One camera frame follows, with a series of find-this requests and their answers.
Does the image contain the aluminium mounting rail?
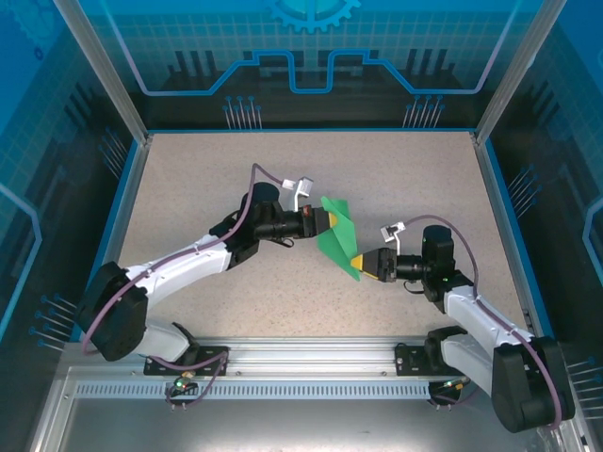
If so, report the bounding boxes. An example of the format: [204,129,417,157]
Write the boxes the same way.
[60,334,566,383]

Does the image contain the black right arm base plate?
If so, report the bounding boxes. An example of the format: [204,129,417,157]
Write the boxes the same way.
[394,342,472,378]

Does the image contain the aluminium frame post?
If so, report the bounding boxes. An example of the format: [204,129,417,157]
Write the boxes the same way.
[52,0,153,145]
[473,0,569,145]

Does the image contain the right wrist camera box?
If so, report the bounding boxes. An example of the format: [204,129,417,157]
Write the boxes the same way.
[379,220,407,255]

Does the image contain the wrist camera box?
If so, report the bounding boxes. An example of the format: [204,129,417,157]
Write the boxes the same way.
[280,176,316,213]
[379,220,407,255]

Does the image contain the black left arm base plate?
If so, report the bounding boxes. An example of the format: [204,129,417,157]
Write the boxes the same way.
[143,343,233,377]

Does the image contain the slotted aluminium cable duct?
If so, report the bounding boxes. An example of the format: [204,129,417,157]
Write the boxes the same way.
[73,381,437,400]

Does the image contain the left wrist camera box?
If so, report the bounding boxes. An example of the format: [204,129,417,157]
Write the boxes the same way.
[280,176,316,213]

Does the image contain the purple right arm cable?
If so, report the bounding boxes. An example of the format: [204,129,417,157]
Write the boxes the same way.
[402,214,565,432]

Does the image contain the aluminium table side rail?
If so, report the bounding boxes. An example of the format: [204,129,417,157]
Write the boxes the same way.
[469,131,546,343]
[77,134,153,343]

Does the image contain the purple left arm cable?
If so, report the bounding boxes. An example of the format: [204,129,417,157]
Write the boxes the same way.
[82,162,289,412]

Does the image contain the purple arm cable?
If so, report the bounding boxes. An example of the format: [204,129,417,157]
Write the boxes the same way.
[82,162,289,412]
[402,214,565,432]

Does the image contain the sheet metal tray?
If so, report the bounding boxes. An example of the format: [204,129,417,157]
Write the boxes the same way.
[27,366,590,452]

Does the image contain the green paper sheet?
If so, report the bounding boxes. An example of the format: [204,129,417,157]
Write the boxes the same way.
[316,197,360,283]

